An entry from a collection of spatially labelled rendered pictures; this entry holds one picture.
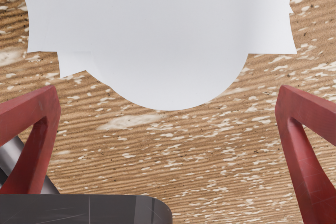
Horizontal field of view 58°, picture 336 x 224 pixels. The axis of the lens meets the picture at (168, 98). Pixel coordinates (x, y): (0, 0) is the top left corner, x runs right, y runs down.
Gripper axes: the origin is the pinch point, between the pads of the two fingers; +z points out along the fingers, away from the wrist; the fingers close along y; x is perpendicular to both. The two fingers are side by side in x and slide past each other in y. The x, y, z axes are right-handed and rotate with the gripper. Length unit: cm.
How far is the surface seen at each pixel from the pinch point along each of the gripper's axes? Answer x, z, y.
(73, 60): 1.1, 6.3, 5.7
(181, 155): 10.3, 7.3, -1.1
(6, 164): 13.0, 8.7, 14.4
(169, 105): 2.7, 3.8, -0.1
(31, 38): -0.7, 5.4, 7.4
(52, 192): 17.9, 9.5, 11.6
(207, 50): -0.8, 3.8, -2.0
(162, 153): 10.1, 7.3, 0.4
